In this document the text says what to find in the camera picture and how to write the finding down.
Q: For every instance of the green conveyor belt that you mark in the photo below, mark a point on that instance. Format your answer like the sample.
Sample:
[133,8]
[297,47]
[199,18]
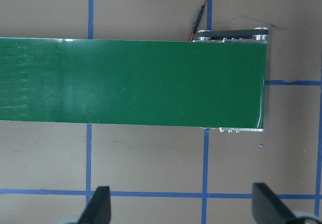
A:
[141,83]

